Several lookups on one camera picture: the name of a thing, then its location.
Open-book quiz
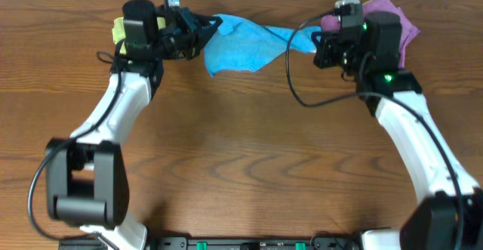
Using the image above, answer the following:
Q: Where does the blue microfiber cloth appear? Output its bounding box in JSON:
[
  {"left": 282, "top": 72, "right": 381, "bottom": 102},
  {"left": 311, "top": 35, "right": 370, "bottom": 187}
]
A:
[{"left": 204, "top": 14, "right": 321, "bottom": 76}]

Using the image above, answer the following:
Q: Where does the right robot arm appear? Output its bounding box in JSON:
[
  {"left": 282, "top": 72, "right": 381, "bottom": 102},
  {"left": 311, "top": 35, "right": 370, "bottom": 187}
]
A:
[{"left": 312, "top": 0, "right": 482, "bottom": 249}]

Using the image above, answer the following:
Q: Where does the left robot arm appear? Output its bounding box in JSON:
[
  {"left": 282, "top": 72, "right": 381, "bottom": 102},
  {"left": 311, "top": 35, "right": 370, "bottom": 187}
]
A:
[{"left": 42, "top": 0, "right": 222, "bottom": 249}]

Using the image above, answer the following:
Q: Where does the purple microfiber cloth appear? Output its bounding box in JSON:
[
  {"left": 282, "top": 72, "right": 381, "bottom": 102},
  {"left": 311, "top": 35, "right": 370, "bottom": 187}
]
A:
[{"left": 321, "top": 0, "right": 420, "bottom": 69}]

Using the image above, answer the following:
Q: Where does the folded green cloth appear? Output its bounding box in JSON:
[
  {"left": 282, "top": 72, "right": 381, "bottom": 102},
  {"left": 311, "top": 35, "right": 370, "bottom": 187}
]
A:
[{"left": 112, "top": 17, "right": 166, "bottom": 44}]

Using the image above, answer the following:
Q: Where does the right black cable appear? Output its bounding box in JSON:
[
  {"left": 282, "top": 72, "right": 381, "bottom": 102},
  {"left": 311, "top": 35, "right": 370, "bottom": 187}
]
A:
[{"left": 285, "top": 10, "right": 466, "bottom": 250}]

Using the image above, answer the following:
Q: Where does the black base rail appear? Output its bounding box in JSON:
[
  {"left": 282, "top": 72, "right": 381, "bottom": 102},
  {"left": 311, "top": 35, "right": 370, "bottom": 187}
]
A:
[{"left": 58, "top": 235, "right": 363, "bottom": 250}]

